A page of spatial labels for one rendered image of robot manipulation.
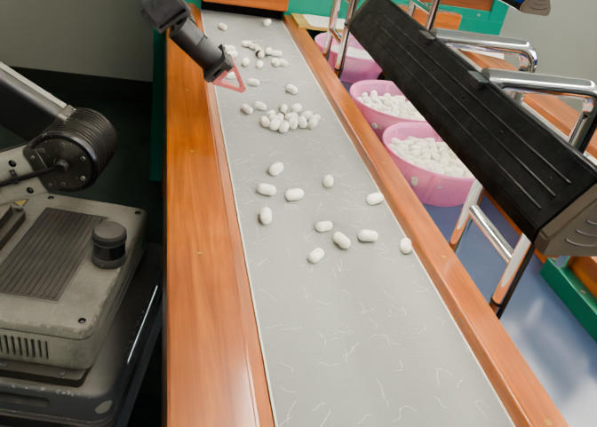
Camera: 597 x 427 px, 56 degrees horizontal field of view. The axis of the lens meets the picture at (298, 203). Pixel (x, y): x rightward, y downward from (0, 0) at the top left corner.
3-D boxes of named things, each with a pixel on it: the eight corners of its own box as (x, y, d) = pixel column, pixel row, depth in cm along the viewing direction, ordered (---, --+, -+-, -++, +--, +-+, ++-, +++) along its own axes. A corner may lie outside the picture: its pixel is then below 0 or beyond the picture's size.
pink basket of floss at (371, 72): (361, 94, 176) (368, 65, 171) (294, 66, 187) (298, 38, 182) (399, 78, 195) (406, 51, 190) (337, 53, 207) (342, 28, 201)
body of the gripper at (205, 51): (226, 49, 127) (203, 25, 123) (232, 65, 119) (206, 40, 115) (207, 67, 128) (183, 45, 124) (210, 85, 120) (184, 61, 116)
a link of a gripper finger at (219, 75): (251, 73, 131) (224, 44, 126) (256, 84, 125) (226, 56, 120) (231, 91, 133) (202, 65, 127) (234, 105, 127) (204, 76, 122)
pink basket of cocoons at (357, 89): (383, 159, 140) (394, 124, 135) (324, 114, 157) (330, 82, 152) (456, 146, 154) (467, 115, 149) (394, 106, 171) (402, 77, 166)
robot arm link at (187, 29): (164, 36, 115) (184, 17, 113) (163, 27, 120) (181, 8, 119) (189, 59, 118) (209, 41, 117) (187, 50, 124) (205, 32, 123)
